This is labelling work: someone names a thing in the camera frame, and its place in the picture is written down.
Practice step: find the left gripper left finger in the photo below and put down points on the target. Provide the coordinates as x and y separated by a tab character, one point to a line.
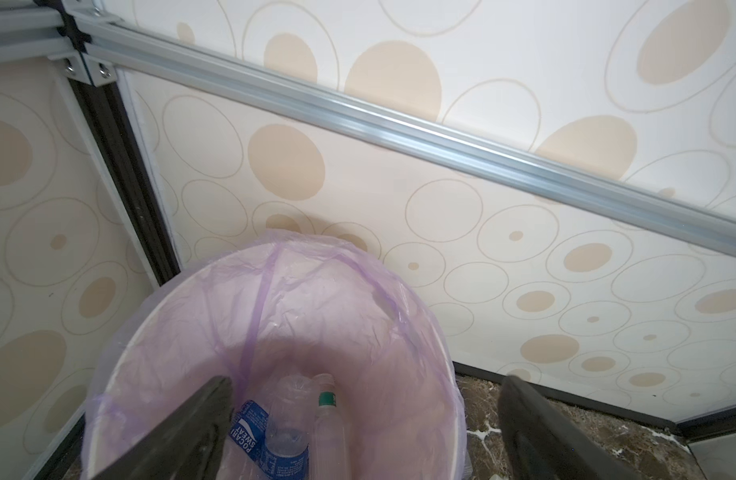
188	444

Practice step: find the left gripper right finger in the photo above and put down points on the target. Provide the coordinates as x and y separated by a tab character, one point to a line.
541	443

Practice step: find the Pocari Sweat bottle white cap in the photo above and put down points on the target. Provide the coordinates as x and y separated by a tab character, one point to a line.
273	427

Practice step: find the white plastic waste bin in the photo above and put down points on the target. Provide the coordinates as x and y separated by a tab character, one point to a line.
122	384

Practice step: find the pink bin liner bag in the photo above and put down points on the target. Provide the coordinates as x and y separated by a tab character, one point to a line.
344	312

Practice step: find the square clear bottle green band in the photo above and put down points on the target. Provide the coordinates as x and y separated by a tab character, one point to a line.
329	451

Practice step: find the black frame post left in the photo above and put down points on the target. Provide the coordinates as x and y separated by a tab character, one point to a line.
106	114

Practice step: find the horizontal aluminium rail back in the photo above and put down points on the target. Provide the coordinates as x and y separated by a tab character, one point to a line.
114	42

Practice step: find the aluminium rail left wall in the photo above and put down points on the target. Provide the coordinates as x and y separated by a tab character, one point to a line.
31	32

